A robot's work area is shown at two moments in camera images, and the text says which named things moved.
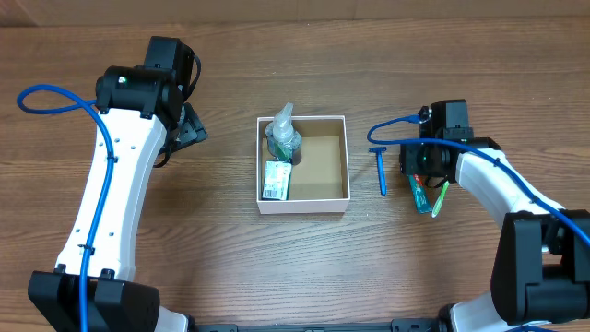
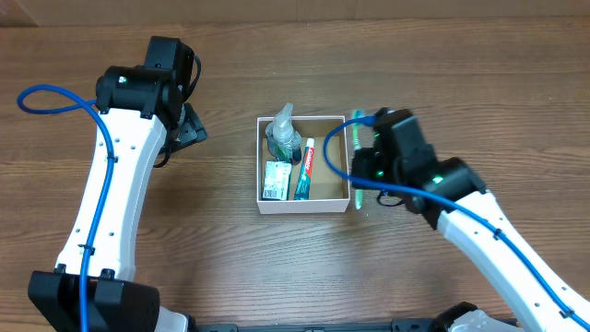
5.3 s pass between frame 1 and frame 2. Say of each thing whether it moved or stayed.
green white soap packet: stayed
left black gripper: stayed
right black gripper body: moved
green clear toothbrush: moved
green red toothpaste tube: moved
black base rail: stayed
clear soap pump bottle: stayed
